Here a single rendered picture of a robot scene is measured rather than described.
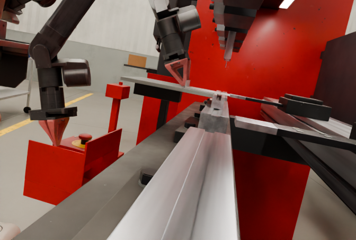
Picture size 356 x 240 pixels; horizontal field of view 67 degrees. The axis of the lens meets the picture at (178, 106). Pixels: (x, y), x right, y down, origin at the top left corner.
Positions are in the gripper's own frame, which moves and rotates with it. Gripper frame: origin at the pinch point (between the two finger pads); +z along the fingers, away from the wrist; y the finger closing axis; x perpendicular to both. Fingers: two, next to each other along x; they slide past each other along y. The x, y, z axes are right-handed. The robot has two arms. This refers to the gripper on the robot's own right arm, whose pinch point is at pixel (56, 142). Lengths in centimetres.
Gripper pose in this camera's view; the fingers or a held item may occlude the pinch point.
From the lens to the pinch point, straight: 78.5
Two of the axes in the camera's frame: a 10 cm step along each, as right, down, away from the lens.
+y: 9.8, -0.5, -2.1
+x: 2.1, -0.8, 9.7
